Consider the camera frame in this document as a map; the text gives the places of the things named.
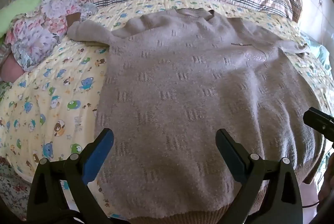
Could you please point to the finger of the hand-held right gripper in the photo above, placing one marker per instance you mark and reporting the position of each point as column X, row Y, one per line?
column 319, row 121

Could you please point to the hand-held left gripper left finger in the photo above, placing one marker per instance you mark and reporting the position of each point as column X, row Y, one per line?
column 97, row 158

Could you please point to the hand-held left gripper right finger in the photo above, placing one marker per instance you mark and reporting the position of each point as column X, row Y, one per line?
column 231, row 156

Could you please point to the grey knitted sweater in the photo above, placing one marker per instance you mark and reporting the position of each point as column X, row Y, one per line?
column 188, row 98

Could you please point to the teal cloth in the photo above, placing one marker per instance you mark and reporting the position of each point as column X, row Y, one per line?
column 322, row 54

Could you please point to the yellow bear print blanket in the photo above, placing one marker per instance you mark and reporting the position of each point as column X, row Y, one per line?
column 52, row 98

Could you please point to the small flower print sheet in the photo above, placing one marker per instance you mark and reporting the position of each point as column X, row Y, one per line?
column 13, row 187

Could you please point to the pink cloth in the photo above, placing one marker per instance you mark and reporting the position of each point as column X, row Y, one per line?
column 9, row 68

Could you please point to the floral patterned cloth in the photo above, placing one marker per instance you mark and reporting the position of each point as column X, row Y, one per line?
column 41, row 31

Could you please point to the light green cloth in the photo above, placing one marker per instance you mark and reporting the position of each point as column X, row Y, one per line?
column 28, row 2

